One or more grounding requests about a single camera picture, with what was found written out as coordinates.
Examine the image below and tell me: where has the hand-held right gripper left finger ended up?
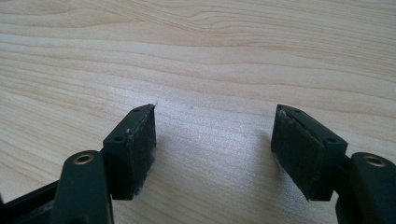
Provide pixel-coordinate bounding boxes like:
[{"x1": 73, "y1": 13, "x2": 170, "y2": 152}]
[{"x1": 102, "y1": 103, "x2": 158, "y2": 201}]

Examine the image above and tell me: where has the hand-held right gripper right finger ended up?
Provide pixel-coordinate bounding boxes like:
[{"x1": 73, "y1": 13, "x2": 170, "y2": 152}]
[{"x1": 270, "y1": 104, "x2": 348, "y2": 202}]

